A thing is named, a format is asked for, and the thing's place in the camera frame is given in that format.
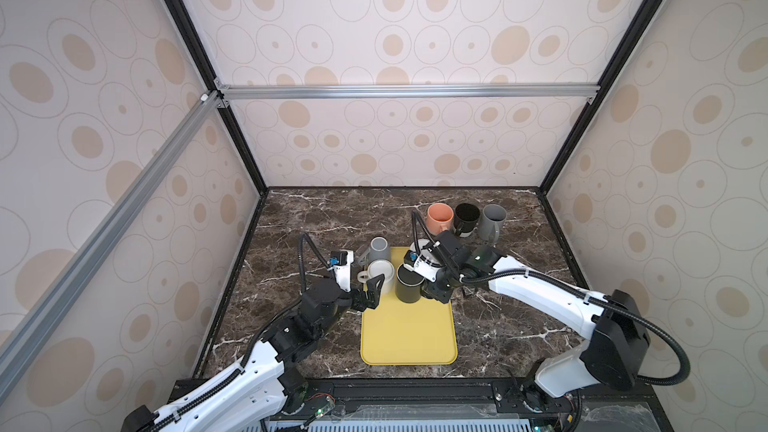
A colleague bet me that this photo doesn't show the black mug white base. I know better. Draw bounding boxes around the black mug white base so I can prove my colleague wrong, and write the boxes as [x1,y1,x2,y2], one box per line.
[453,203,481,238]

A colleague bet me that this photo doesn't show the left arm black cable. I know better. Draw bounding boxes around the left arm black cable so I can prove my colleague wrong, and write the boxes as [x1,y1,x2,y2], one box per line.
[298,232,331,295]

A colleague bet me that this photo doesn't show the small grey mug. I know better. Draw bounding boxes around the small grey mug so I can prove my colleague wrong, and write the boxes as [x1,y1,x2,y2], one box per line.
[356,237,391,267]

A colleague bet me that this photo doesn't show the aluminium rail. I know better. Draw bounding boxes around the aluminium rail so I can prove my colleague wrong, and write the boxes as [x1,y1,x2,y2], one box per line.
[1,90,222,401]
[203,82,600,103]

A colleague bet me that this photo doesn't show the black mug white rim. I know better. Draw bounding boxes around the black mug white rim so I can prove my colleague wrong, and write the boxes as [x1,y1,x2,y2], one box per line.
[395,265,425,304]

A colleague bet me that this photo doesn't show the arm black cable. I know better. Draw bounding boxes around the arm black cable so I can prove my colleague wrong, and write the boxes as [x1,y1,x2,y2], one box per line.
[410,209,692,388]
[298,232,331,295]

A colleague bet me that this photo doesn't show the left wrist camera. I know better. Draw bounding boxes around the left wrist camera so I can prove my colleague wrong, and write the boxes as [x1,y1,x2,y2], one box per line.
[329,249,355,292]

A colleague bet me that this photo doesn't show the green lit circuit board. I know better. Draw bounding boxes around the green lit circuit board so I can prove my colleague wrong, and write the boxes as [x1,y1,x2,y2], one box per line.
[304,393,336,420]

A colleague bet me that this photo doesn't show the back aluminium rail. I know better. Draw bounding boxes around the back aluminium rail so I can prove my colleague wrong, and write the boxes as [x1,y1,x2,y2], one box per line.
[203,82,600,103]

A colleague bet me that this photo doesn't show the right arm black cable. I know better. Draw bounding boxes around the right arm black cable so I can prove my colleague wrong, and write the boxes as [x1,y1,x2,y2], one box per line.
[410,209,692,388]

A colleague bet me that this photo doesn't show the white ribbed mug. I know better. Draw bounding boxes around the white ribbed mug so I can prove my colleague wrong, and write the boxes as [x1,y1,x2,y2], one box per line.
[409,238,433,251]

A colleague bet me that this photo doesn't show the left aluminium rail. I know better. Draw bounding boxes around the left aluminium rail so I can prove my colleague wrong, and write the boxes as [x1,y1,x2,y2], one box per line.
[1,90,222,401]

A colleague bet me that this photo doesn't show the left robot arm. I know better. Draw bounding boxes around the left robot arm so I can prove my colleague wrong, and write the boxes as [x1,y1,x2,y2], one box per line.
[121,276,384,431]

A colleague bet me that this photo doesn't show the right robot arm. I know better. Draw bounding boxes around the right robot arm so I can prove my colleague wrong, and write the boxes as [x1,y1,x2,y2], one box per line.
[404,232,650,410]

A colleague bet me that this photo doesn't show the large grey mug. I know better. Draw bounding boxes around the large grey mug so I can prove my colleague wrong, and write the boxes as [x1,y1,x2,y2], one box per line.
[477,204,507,245]

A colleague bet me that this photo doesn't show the yellow plastic tray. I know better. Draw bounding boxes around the yellow plastic tray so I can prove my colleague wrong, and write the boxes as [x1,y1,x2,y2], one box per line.
[359,245,459,367]

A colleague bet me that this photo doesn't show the peach and cream mug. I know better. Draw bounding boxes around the peach and cream mug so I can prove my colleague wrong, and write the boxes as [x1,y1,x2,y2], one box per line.
[426,203,454,235]

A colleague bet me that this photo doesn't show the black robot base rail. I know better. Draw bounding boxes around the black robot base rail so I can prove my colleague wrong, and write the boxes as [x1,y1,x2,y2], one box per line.
[246,377,672,431]

